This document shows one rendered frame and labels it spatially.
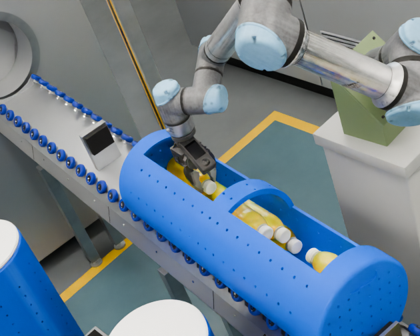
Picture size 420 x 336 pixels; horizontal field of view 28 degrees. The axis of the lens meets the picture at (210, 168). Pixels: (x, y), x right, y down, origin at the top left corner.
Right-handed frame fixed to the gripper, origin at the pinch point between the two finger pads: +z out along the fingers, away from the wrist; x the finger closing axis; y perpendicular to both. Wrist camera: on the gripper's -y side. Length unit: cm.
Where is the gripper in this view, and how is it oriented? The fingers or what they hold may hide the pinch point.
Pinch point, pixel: (208, 185)
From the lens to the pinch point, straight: 241.4
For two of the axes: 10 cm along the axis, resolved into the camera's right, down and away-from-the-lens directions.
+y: -5.8, -3.6, 7.3
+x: -7.6, 5.6, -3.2
